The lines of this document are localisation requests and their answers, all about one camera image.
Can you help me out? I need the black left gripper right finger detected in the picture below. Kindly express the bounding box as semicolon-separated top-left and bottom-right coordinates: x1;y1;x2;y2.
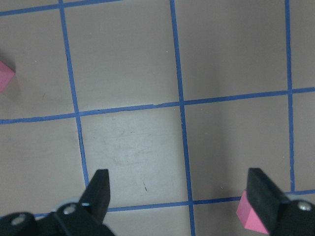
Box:
247;168;289;234

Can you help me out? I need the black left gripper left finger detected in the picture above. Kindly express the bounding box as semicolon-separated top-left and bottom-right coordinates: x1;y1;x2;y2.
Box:
79;169;109;223

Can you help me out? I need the pink foam cube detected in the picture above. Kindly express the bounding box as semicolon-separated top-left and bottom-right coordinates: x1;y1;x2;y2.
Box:
236;190;269;235

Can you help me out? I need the tall pink foam block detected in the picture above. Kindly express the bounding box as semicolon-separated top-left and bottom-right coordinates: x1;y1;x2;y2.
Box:
0;61;15;92

